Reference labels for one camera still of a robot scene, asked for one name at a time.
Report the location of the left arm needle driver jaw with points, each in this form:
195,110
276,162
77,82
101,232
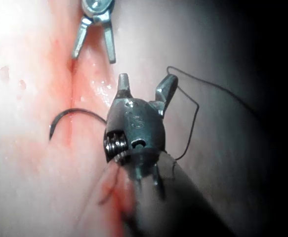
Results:
80,39
109,42

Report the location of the right arm needle driver jaw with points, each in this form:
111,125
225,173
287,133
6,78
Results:
123,84
166,91

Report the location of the left arm needle driver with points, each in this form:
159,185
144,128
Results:
98,11

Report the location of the right arm needle driver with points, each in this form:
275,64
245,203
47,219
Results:
138,123

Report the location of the dark right arm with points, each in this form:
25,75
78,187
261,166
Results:
163,212

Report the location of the black thread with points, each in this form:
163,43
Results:
195,108

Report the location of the curved needle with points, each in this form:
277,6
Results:
59,116

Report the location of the tissue pad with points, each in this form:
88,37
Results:
30,172

